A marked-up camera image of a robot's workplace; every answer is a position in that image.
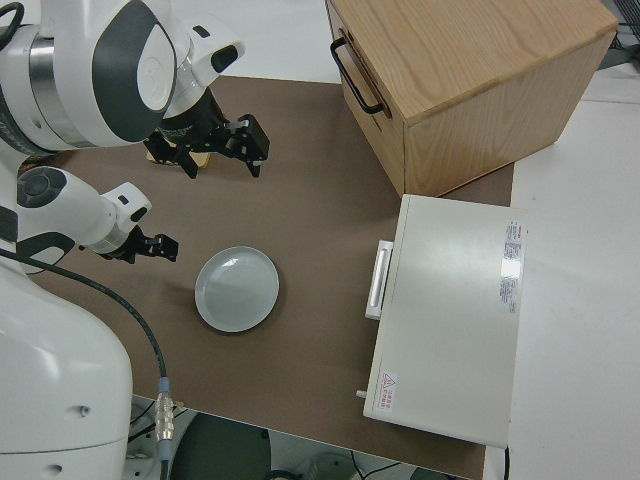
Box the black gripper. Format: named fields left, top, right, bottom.
left=143, top=114, right=272, bottom=180
left=101, top=227, right=180, bottom=265

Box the gray round plate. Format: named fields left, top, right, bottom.
left=193, top=245, right=282, bottom=334

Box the wooden mug tree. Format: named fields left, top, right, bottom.
left=145, top=151, right=212, bottom=170

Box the brown table mat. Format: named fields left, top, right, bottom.
left=14, top=74, right=516, bottom=480

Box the brown wicker basket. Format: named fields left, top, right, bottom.
left=17, top=153, right=61, bottom=175

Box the red triangle warning sticker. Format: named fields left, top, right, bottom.
left=377, top=370, right=400, bottom=409

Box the white toaster oven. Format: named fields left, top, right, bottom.
left=352, top=193, right=530, bottom=450

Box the light wooden drawer cabinet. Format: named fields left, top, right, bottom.
left=324, top=0, right=619, bottom=198

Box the white printed oven label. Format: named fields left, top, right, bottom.
left=494, top=219, right=528, bottom=316

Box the black cable with metal connector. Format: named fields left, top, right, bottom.
left=0, top=247, right=178, bottom=480

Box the black cabinet handle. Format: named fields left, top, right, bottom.
left=329, top=38, right=387, bottom=116

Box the white oven door handle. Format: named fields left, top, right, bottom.
left=363, top=239, right=397, bottom=321

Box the dark round pedestal base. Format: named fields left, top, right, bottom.
left=169, top=412, right=274, bottom=480

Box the black wire mesh rack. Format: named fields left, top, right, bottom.
left=612, top=0, right=640, bottom=52

